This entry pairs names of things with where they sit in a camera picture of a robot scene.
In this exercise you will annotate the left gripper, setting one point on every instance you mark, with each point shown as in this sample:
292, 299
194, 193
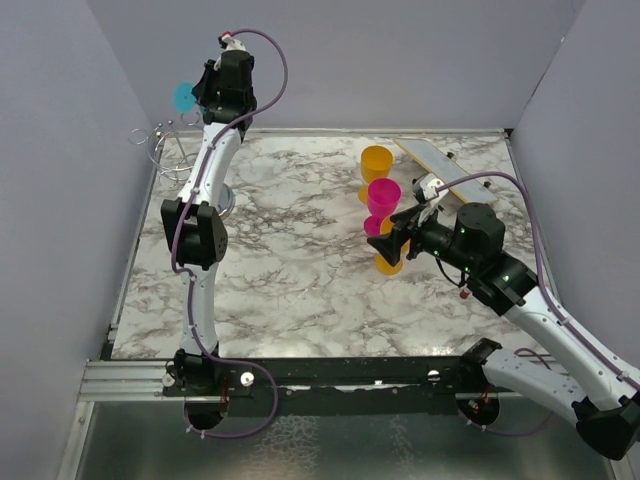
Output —
200, 90

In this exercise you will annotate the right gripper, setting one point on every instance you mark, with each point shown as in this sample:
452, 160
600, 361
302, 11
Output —
390, 245

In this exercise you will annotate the yellow wine glass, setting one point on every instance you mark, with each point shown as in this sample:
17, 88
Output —
375, 162
381, 263

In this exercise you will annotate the blue wine glass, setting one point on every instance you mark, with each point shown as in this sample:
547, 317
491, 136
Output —
184, 99

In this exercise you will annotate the pink wine glass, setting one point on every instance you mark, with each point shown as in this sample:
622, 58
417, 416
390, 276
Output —
383, 197

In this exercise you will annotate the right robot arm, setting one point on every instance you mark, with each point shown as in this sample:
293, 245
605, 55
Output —
598, 394

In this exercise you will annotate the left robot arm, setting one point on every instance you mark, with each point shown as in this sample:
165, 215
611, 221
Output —
193, 222

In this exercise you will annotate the chrome wine glass rack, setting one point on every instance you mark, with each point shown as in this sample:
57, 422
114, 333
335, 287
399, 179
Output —
176, 151

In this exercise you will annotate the yellow framed tablet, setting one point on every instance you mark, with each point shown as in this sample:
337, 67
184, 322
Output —
467, 192

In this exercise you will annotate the black tablet stand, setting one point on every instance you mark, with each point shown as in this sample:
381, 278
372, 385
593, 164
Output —
450, 156

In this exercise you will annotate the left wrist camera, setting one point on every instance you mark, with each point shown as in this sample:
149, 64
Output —
228, 44

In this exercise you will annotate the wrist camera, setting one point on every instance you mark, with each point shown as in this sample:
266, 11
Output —
429, 192
228, 44

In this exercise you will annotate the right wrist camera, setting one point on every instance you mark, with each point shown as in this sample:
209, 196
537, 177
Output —
429, 192

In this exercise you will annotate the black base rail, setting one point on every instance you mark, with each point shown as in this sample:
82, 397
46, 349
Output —
325, 386

